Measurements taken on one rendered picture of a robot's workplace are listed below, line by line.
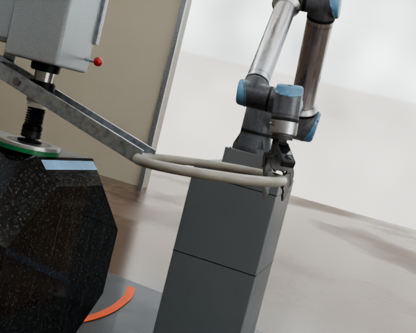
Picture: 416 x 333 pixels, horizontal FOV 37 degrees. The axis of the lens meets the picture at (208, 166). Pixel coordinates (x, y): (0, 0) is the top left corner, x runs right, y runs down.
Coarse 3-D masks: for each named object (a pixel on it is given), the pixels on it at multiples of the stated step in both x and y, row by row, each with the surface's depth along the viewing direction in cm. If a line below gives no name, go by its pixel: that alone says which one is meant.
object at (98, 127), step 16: (0, 64) 208; (16, 64) 220; (16, 80) 205; (32, 96) 205; (48, 96) 203; (64, 96) 214; (64, 112) 202; (80, 112) 200; (80, 128) 200; (96, 128) 199; (112, 128) 209; (112, 144) 197; (128, 144) 196; (144, 144) 206
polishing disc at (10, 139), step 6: (0, 138) 205; (6, 138) 206; (12, 138) 210; (12, 144) 202; (18, 144) 202; (24, 144) 203; (30, 144) 206; (42, 144) 214; (48, 144) 218; (36, 150) 204; (42, 150) 205; (48, 150) 206; (54, 150) 209
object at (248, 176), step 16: (144, 160) 180; (160, 160) 208; (176, 160) 213; (192, 160) 215; (208, 160) 217; (192, 176) 171; (208, 176) 170; (224, 176) 171; (240, 176) 172; (256, 176) 175
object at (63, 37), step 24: (24, 0) 199; (48, 0) 197; (72, 0) 196; (96, 0) 211; (24, 24) 200; (48, 24) 197; (72, 24) 200; (96, 24) 215; (24, 48) 200; (48, 48) 197; (72, 48) 204; (48, 72) 206
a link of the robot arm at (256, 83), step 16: (288, 0) 238; (272, 16) 235; (288, 16) 235; (272, 32) 228; (272, 48) 224; (256, 64) 219; (272, 64) 221; (240, 80) 214; (256, 80) 214; (240, 96) 212; (256, 96) 211
